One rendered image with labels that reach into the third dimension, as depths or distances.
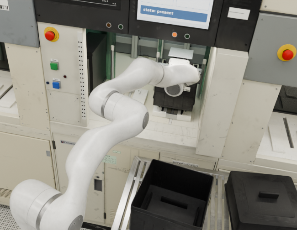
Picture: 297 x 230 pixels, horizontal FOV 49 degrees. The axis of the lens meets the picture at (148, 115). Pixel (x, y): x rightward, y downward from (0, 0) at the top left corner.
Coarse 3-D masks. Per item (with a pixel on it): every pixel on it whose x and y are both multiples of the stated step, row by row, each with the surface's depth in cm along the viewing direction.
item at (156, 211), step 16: (144, 176) 135; (160, 176) 148; (176, 176) 145; (192, 176) 142; (208, 176) 139; (144, 192) 144; (160, 192) 150; (176, 192) 151; (192, 192) 147; (208, 192) 144; (144, 208) 139; (160, 208) 143; (176, 208) 144; (192, 208) 144; (144, 224) 126; (160, 224) 123; (176, 224) 120; (192, 224) 138
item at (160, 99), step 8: (176, 48) 171; (176, 56) 164; (184, 56) 164; (192, 56) 165; (168, 64) 172; (200, 64) 180; (200, 72) 170; (160, 88) 169; (184, 88) 167; (192, 88) 166; (160, 96) 172; (168, 96) 171; (176, 96) 170; (184, 96) 170; (192, 96) 169; (160, 104) 175; (168, 104) 174; (176, 104) 173; (184, 104) 172; (192, 104) 171
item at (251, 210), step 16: (240, 176) 149; (256, 176) 150; (272, 176) 151; (288, 176) 152; (240, 192) 142; (256, 192) 142; (272, 192) 139; (288, 192) 144; (240, 208) 135; (256, 208) 135; (272, 208) 136; (288, 208) 136; (240, 224) 130; (256, 224) 129; (272, 224) 130; (288, 224) 130
